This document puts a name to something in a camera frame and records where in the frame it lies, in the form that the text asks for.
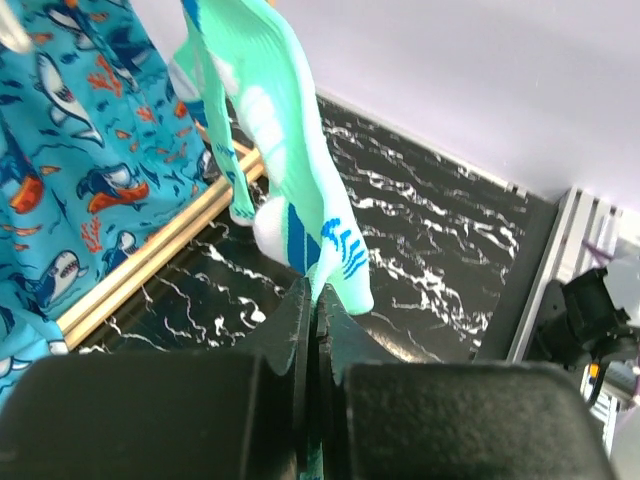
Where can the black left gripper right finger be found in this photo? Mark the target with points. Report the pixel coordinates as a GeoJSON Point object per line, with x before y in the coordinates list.
{"type": "Point", "coordinates": [386, 419]}

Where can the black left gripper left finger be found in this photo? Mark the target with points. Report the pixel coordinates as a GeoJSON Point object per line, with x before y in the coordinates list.
{"type": "Point", "coordinates": [226, 413]}

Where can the mint green sock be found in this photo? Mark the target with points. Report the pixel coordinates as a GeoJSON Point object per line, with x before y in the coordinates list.
{"type": "Point", "coordinates": [198, 86]}
{"type": "Point", "coordinates": [307, 222]}

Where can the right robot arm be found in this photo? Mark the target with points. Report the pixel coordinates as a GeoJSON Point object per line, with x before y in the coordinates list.
{"type": "Point", "coordinates": [590, 320]}

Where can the wooden clothes rack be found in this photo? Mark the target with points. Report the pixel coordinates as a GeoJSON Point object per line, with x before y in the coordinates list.
{"type": "Point", "coordinates": [189, 285]}

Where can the blue shark print shorts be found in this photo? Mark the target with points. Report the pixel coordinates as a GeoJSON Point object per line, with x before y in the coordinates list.
{"type": "Point", "coordinates": [98, 152]}

